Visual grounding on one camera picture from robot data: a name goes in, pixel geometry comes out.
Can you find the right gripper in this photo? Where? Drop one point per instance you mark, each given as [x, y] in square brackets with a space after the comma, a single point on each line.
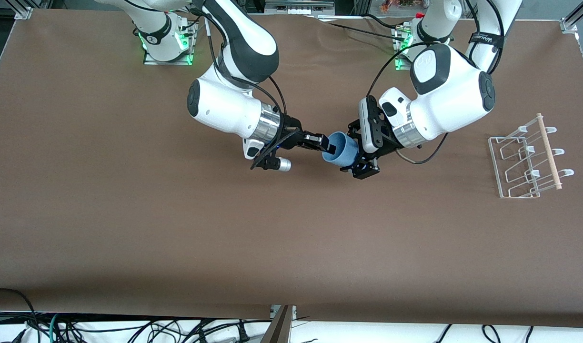
[293, 135]

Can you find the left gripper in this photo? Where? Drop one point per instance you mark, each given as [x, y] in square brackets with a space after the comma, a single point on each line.
[366, 166]

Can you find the blue plastic cup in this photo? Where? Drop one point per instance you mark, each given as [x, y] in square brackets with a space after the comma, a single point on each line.
[346, 152]

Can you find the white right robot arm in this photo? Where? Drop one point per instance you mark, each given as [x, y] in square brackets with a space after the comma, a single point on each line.
[225, 105]

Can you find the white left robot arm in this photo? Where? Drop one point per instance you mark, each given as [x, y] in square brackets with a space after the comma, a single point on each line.
[453, 95]

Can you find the white rack with wooden rod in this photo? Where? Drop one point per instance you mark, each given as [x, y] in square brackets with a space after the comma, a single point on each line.
[552, 162]

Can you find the brown table cover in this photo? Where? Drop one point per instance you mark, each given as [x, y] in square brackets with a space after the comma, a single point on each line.
[291, 238]

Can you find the white power strip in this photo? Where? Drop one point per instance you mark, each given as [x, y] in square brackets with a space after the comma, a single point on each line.
[298, 8]

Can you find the orange objects pile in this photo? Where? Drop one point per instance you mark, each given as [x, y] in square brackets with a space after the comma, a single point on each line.
[396, 5]

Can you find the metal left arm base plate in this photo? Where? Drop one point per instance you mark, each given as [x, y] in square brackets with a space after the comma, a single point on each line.
[401, 66]

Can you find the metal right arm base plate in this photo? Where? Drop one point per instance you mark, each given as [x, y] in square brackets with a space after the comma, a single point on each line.
[177, 62]

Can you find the aluminium profile post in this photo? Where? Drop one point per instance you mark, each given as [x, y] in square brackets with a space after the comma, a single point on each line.
[279, 328]

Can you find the metal corner bracket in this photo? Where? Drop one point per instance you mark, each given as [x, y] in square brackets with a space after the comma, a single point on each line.
[568, 26]
[24, 13]

